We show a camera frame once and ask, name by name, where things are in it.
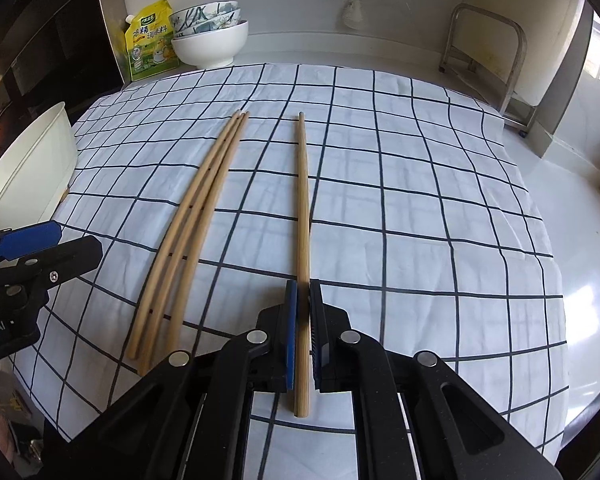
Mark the metal dish rack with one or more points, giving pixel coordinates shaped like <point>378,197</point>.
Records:
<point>487,52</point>

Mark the blue patterned bowl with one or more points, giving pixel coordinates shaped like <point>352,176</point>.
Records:
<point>202,12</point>
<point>221,21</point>

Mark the white ceramic bowl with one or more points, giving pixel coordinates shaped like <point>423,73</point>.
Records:
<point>214,49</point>

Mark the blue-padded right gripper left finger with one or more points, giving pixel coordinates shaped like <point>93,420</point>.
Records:
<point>290,326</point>

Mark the white black-checked cloth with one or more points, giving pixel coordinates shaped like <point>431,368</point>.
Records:
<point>421,229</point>

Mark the yellow seasoning pouch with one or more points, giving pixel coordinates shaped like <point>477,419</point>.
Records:
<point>148,41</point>

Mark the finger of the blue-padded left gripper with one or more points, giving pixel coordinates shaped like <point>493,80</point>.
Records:
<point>59,264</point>
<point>28,240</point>

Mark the large white round basin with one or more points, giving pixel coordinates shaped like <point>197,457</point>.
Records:
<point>35,169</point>

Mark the wooden chopstick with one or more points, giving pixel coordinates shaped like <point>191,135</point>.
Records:
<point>169,245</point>
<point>302,392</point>
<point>196,243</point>
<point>171,275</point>

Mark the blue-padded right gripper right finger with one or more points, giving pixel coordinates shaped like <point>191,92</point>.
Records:
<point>319,337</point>

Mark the white hanging brush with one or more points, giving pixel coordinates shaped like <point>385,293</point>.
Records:
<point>352,15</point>

